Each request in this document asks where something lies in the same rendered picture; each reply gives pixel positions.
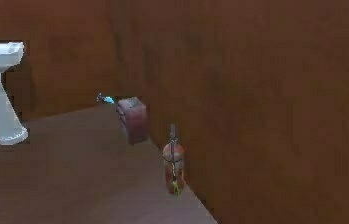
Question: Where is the reddish brown bin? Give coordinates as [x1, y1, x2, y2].
[116, 96, 149, 146]

